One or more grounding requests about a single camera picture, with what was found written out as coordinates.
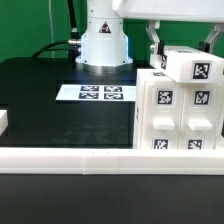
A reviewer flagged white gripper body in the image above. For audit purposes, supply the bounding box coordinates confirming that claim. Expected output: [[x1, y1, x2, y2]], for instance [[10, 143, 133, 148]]
[[112, 0, 224, 23]]

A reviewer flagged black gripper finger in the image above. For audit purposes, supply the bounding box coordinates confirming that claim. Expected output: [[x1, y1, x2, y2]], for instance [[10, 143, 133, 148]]
[[146, 20, 165, 55], [199, 23, 224, 53]]

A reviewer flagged white cabinet top block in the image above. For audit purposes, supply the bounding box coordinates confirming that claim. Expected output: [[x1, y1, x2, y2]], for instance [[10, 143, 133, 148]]
[[150, 46, 224, 83]]

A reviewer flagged white cabinet body box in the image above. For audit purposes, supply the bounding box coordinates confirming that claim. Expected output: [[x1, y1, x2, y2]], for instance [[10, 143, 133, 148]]
[[133, 69, 224, 150]]

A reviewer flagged white cabinet door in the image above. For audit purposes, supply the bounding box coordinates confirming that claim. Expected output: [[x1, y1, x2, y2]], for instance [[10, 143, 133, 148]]
[[179, 83, 224, 150], [141, 81, 184, 150]]

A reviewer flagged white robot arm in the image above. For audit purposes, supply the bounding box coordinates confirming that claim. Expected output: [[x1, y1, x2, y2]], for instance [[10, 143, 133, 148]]
[[76, 0, 224, 70]]

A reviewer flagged white fiducial marker sheet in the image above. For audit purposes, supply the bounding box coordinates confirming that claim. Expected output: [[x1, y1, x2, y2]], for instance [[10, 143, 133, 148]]
[[56, 84, 136, 102]]

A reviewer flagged black thick cable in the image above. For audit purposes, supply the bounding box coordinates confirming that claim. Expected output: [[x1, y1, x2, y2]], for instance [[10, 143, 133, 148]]
[[31, 0, 83, 59]]

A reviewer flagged thin white cable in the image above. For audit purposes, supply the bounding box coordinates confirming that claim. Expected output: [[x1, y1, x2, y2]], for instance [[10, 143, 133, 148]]
[[48, 0, 55, 59]]

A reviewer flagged white U-shaped boundary frame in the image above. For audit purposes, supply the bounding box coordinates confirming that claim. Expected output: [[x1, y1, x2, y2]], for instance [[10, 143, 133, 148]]
[[0, 110, 224, 176]]

